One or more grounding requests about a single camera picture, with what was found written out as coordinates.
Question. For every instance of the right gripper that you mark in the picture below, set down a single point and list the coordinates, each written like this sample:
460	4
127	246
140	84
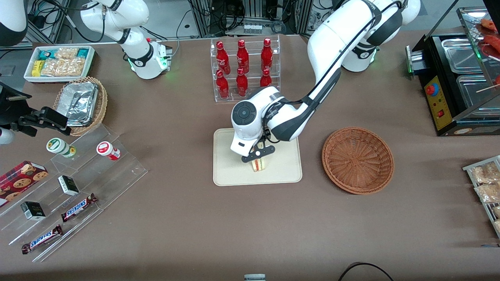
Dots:
11	110

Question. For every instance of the Snickers chocolate bar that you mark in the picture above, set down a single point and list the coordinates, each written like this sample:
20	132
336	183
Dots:
78	207
42	239

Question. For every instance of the steel warmer pan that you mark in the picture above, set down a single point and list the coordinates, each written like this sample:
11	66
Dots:
474	91
461	54

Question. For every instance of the beige rectangular serving tray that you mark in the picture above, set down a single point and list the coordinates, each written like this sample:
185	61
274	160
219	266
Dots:
230	171

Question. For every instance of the round brown wicker basket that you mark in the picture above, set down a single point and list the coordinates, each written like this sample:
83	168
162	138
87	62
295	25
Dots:
357	160

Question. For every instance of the oval wicker basket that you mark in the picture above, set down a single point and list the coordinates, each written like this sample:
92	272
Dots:
102	101

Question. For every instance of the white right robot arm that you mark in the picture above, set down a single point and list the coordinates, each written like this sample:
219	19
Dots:
136	15

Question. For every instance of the white rectangular snack bin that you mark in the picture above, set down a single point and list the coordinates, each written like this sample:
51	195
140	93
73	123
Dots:
58	79

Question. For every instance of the small clear cracker bag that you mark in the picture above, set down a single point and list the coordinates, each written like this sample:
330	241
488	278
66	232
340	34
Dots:
66	52

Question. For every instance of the clear acrylic stepped shelf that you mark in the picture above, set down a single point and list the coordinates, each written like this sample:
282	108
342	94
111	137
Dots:
101	175

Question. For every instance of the red cola bottle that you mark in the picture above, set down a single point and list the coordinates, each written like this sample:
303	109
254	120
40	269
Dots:
241	84
266	54
265	80
223	58
242	56
222	86

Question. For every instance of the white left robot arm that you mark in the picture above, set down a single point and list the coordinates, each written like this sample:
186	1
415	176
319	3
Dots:
332	39

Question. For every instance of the clear acrylic bottle rack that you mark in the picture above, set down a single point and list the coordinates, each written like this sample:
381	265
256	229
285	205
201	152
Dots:
213	78

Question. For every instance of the red lid white cup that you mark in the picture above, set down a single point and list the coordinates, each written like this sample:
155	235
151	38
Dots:
106	150

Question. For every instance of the black food warmer machine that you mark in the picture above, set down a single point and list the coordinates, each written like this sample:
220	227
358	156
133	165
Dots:
443	121

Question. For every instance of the small black box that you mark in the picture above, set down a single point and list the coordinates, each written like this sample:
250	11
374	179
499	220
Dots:
33	210
68	185

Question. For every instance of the yellow snack packet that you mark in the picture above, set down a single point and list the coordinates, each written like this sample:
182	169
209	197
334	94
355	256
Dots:
37	68

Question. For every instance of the red plaid cookie box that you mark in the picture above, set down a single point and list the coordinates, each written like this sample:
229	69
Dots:
21	179

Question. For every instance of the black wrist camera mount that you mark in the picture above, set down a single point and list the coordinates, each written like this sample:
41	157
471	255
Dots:
9	107

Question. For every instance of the green lid white cup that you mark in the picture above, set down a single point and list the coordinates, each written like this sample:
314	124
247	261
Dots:
58	146

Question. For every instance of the grey white device edge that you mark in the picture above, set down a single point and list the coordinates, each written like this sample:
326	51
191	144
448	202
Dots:
254	277

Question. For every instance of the small teal snack packet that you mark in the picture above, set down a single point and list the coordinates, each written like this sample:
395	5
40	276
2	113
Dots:
83	52

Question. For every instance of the clear bag fried snack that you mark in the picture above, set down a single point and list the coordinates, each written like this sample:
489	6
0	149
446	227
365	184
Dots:
484	173
497	211
497	226
488	193

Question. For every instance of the clear bag of crackers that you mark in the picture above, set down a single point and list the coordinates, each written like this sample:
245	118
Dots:
64	67

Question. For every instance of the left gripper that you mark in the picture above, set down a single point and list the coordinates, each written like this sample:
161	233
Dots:
261	139

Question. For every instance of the red sausages in warmer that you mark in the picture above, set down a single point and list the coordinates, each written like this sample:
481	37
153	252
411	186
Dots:
493	41

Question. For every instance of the triangular sandwich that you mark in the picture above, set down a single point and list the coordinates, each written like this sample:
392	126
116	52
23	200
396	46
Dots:
259	164

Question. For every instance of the stacked aluminium foil containers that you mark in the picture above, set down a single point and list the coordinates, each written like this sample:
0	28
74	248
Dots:
81	102

